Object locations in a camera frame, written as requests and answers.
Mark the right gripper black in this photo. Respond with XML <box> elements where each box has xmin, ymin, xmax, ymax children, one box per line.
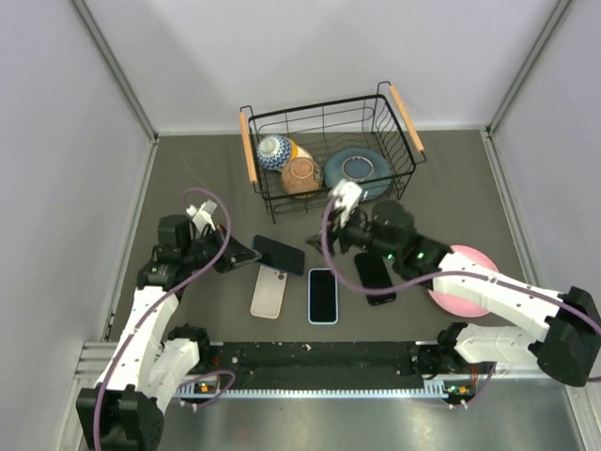
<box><xmin>304</xmin><ymin>206</ymin><xmax>398</xmax><ymax>265</ymax></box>

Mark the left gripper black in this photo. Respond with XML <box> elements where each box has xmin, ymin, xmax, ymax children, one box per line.
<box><xmin>182</xmin><ymin>223</ymin><xmax>261</xmax><ymax>272</ymax></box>

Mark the blue edged black phone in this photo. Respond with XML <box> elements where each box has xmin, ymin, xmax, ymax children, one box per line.
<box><xmin>252</xmin><ymin>235</ymin><xmax>305</xmax><ymax>276</ymax></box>

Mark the beige phone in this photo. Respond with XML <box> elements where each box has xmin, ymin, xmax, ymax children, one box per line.
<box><xmin>250</xmin><ymin>266</ymin><xmax>287</xmax><ymax>319</ymax></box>

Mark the black phone case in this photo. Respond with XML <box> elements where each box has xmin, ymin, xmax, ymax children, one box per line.
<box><xmin>354</xmin><ymin>253</ymin><xmax>396</xmax><ymax>306</ymax></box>

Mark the light blue phone case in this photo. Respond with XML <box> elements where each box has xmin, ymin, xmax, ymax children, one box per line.
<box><xmin>307</xmin><ymin>268</ymin><xmax>340</xmax><ymax>326</ymax></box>

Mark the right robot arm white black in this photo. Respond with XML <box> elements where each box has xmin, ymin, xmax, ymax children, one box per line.
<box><xmin>307</xmin><ymin>200</ymin><xmax>600</xmax><ymax>387</ymax></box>

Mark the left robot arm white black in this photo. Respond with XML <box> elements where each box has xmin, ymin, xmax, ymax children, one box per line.
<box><xmin>76</xmin><ymin>215</ymin><xmax>260</xmax><ymax>450</ymax></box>

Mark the brown ceramic bowl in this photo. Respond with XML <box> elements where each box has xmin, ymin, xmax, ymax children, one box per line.
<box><xmin>281</xmin><ymin>157</ymin><xmax>323</xmax><ymax>199</ymax></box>

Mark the teal blue plate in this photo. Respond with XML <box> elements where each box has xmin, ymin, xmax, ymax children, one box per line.
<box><xmin>322</xmin><ymin>147</ymin><xmax>393</xmax><ymax>201</ymax></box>

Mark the yellow bowl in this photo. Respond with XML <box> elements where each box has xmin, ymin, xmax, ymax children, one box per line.
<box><xmin>288</xmin><ymin>139</ymin><xmax>313</xmax><ymax>160</ymax></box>

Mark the blue white patterned bowl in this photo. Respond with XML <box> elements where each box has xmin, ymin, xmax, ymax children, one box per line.
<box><xmin>257</xmin><ymin>134</ymin><xmax>293</xmax><ymax>171</ymax></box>

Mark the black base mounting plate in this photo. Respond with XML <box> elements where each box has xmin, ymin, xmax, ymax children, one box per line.
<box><xmin>192</xmin><ymin>341</ymin><xmax>474</xmax><ymax>391</ymax></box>

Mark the pink plate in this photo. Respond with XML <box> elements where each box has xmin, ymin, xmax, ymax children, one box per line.
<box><xmin>429</xmin><ymin>244</ymin><xmax>498</xmax><ymax>319</ymax></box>

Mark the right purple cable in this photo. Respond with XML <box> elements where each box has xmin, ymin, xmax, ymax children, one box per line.
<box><xmin>320</xmin><ymin>196</ymin><xmax>601</xmax><ymax>410</ymax></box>

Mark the purple cable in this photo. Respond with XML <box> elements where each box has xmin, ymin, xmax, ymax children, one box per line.
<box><xmin>91</xmin><ymin>187</ymin><xmax>237</xmax><ymax>451</ymax></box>
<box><xmin>320</xmin><ymin>196</ymin><xmax>601</xmax><ymax>410</ymax></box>

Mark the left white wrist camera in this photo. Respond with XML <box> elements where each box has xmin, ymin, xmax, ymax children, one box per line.
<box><xmin>186</xmin><ymin>200</ymin><xmax>217</xmax><ymax>236</ymax></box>

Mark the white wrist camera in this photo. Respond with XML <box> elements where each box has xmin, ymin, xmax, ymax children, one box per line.
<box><xmin>329</xmin><ymin>179</ymin><xmax>362</xmax><ymax>226</ymax></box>
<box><xmin>186</xmin><ymin>200</ymin><xmax>217</xmax><ymax>236</ymax></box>

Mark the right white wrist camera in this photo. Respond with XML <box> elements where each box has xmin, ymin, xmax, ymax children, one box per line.
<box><xmin>329</xmin><ymin>179</ymin><xmax>362</xmax><ymax>226</ymax></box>

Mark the black wire dish basket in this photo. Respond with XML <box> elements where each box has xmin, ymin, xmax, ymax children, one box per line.
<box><xmin>239</xmin><ymin>81</ymin><xmax>426</xmax><ymax>220</ymax></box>

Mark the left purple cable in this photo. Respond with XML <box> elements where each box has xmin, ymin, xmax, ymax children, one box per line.
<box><xmin>91</xmin><ymin>187</ymin><xmax>237</xmax><ymax>451</ymax></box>

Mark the slotted grey cable duct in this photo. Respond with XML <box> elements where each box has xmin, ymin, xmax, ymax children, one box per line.
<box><xmin>173</xmin><ymin>378</ymin><xmax>475</xmax><ymax>401</ymax></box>

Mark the left aluminium frame post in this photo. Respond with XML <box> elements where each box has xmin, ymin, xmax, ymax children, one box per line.
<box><xmin>69</xmin><ymin>0</ymin><xmax>159</xmax><ymax>143</ymax></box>

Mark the aluminium frame post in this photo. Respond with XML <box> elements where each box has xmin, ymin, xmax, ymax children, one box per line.
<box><xmin>485</xmin><ymin>0</ymin><xmax>573</xmax><ymax>136</ymax></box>
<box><xmin>69</xmin><ymin>0</ymin><xmax>159</xmax><ymax>143</ymax></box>

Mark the right aluminium frame post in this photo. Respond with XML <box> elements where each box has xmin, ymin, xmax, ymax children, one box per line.
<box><xmin>485</xmin><ymin>0</ymin><xmax>573</xmax><ymax>136</ymax></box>

